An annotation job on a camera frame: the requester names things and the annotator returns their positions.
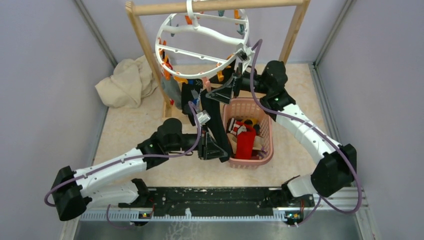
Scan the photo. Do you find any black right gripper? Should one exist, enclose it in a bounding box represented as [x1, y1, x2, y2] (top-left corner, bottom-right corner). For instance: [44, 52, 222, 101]
[205, 56, 270, 105]

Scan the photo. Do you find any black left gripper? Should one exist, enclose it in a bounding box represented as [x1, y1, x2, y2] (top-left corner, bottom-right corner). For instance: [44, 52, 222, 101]
[167, 124, 228, 161]

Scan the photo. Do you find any plain red sock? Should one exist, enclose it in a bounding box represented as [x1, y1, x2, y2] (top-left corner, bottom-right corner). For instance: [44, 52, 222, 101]
[235, 124, 257, 160]

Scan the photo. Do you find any mustard yellow sock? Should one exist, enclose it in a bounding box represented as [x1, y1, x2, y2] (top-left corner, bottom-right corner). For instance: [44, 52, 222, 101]
[243, 118, 260, 129]

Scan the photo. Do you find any pink plastic laundry basket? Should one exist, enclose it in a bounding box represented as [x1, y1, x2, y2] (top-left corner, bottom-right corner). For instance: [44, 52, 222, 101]
[222, 97, 274, 169]

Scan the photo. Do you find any black patterned sport sock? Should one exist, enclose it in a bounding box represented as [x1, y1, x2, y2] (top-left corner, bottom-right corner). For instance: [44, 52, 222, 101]
[181, 78, 203, 126]

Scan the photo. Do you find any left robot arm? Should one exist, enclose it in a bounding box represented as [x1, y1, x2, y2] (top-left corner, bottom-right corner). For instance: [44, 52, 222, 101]
[47, 118, 229, 222]

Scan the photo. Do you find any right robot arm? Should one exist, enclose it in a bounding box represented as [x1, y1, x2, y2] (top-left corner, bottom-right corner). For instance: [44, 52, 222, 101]
[206, 60, 358, 206]

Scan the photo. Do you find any white round clip hanger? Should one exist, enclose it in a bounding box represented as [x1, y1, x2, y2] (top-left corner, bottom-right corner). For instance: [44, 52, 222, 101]
[154, 9, 250, 79]

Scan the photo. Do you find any orange plastic clip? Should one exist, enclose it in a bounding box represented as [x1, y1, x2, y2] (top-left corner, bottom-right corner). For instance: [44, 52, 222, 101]
[173, 75, 188, 84]

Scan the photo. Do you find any grey sock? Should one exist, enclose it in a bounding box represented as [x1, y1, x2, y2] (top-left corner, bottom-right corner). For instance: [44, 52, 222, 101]
[160, 76, 182, 110]

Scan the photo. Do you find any beige crumpled cloth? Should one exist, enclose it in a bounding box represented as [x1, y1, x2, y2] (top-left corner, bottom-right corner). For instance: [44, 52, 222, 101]
[95, 55, 158, 109]

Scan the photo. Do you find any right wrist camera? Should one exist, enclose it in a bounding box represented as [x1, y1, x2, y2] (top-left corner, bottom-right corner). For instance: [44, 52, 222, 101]
[236, 44, 256, 73]

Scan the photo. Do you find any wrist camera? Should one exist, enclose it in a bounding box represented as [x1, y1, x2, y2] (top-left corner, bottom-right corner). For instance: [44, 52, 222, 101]
[236, 44, 256, 73]
[196, 110, 211, 125]

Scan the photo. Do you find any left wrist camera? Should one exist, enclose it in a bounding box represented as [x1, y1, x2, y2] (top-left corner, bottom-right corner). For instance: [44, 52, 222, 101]
[196, 110, 211, 125]

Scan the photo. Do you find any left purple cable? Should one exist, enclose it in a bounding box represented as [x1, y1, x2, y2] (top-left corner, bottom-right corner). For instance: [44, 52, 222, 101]
[43, 100, 202, 229]

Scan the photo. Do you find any purple cable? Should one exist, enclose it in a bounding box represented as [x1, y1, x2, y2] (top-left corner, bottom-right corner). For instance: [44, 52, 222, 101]
[249, 39, 363, 215]
[43, 100, 202, 229]

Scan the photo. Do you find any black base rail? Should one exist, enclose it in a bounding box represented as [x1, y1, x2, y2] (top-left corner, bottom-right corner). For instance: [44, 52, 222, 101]
[118, 187, 315, 218]

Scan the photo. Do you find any wooden drying rack frame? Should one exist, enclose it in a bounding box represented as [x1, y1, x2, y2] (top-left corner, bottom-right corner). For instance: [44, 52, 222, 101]
[125, 0, 311, 120]

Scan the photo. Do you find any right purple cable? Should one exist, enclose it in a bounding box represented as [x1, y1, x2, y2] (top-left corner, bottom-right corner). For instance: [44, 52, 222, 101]
[249, 39, 363, 215]

